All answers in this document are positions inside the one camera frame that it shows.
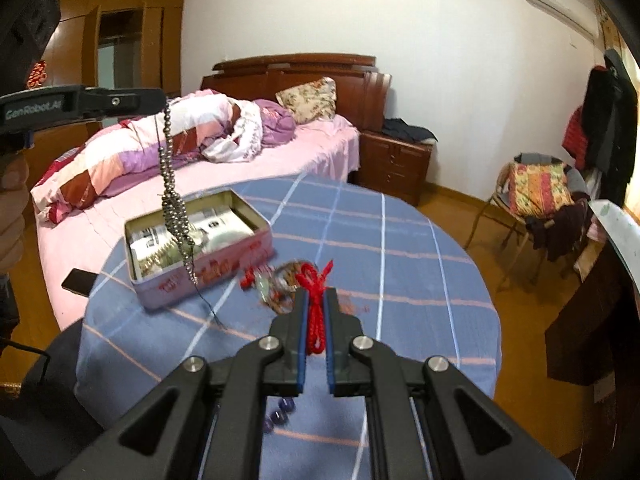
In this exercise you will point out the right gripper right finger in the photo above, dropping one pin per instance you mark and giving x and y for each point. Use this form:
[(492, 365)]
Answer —
[(426, 419)]

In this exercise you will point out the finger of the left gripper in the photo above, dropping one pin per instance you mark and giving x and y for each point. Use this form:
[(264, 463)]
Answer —
[(122, 102)]

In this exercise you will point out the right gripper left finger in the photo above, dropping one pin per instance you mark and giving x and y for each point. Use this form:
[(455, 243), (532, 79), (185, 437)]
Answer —
[(205, 420)]

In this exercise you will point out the silver metal bangle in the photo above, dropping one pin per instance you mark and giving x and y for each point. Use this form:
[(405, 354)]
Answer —
[(284, 277)]

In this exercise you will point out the left hand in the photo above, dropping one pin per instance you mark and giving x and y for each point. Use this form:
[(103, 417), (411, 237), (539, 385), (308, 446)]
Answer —
[(14, 199)]

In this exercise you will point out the red paper wardrobe decoration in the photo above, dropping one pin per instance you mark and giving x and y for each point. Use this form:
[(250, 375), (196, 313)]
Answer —
[(38, 75)]

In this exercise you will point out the pink patchwork quilt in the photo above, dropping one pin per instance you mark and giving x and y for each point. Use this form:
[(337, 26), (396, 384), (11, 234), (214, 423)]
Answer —
[(204, 123)]

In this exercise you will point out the pink bed sheet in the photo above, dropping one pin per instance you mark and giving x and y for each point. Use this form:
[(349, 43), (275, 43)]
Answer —
[(86, 238)]

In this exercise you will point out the blue plaid tablecloth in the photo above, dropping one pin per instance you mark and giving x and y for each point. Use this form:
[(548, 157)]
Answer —
[(410, 284)]

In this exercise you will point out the printed paper in tin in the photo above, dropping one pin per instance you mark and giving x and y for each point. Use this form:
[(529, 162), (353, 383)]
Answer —
[(153, 249)]

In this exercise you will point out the wooden bed with headboard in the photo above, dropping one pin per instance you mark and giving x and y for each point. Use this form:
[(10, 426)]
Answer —
[(361, 88)]

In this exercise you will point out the pale jade pendant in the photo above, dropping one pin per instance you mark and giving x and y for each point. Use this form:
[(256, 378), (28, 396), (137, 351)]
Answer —
[(263, 287)]

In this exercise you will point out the small red charm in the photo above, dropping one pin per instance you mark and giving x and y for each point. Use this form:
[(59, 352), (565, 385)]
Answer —
[(248, 279)]

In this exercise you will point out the purple garment on bed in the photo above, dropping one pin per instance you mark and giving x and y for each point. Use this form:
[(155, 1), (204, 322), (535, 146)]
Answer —
[(278, 124)]

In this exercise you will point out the black phone on bed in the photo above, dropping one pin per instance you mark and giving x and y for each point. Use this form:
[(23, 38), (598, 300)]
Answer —
[(79, 282)]

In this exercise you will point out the pink metal tin box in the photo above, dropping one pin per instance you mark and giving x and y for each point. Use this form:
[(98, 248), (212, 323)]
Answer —
[(193, 275)]

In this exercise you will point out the dark desk with cover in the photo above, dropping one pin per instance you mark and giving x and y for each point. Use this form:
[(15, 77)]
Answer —
[(596, 334)]

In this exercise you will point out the floral pillow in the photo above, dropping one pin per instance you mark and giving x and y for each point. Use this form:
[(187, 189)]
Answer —
[(311, 101)]

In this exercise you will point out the dark red garment on chair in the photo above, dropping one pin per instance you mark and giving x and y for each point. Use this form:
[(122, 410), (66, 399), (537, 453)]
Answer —
[(559, 234)]

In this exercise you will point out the wooden chair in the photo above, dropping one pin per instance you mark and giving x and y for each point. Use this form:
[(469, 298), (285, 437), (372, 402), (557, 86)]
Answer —
[(516, 225)]

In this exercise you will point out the wooden nightstand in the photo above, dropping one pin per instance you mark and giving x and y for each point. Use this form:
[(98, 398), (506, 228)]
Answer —
[(393, 167)]

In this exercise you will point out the colourful patchwork cushion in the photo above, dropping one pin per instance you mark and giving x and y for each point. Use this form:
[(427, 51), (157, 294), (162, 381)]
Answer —
[(538, 191)]

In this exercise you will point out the dark clothes on nightstand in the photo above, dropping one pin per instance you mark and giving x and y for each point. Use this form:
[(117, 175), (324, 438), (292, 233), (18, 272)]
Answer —
[(398, 129)]

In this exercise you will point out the hanging dark coats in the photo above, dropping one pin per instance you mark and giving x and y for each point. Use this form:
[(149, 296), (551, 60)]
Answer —
[(602, 132)]

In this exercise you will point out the white air conditioner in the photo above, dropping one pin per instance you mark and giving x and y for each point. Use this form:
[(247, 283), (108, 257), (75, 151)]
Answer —
[(574, 13)]

